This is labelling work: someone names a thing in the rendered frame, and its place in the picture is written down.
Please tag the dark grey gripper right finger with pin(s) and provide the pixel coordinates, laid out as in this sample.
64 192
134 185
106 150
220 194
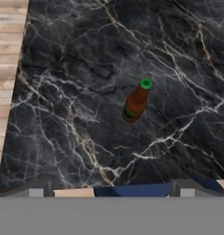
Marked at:
185 187

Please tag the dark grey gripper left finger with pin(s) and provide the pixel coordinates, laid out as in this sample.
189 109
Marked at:
35 187

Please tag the navy blue base cabinet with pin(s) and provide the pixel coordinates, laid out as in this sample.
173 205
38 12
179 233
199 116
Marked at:
138 190

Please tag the brown beer bottle green cap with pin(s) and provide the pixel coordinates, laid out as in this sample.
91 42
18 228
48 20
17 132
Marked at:
136 104

